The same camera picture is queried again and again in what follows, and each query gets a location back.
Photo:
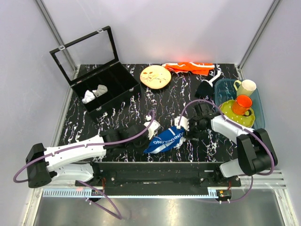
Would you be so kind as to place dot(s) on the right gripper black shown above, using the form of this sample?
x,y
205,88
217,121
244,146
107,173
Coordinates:
x,y
190,133

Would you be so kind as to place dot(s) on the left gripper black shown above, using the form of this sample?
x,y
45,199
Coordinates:
x,y
147,141

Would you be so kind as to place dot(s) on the blue white underwear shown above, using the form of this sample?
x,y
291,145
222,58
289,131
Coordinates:
x,y
165,141

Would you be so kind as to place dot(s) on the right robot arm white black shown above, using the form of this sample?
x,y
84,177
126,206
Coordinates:
x,y
255,151

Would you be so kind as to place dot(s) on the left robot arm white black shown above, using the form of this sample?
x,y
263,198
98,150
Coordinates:
x,y
46,165

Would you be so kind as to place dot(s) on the black white garment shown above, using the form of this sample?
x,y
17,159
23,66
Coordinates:
x,y
206,87

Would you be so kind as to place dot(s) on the teal transparent plastic bin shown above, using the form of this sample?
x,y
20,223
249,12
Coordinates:
x,y
224,90

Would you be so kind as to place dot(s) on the orange mug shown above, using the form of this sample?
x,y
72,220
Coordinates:
x,y
242,106

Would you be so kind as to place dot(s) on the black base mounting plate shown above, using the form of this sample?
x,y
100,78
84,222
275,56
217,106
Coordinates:
x,y
159,178

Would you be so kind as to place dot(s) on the yellow green dotted plate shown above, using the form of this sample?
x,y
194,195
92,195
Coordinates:
x,y
247,121

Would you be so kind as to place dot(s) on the orange white garment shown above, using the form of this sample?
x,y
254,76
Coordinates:
x,y
185,67

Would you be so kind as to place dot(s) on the cream yellow mug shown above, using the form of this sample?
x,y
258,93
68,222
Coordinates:
x,y
245,87

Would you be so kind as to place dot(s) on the round wooden plate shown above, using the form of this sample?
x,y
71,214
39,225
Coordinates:
x,y
155,77

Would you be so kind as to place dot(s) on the grey rolled sock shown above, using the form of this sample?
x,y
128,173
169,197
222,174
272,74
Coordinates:
x,y
101,89

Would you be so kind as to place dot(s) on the white rolled sock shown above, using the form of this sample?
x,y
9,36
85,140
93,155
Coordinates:
x,y
88,97

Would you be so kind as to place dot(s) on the black compartment box with lid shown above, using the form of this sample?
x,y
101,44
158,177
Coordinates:
x,y
92,60

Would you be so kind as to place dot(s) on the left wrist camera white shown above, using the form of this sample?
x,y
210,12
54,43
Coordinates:
x,y
154,126

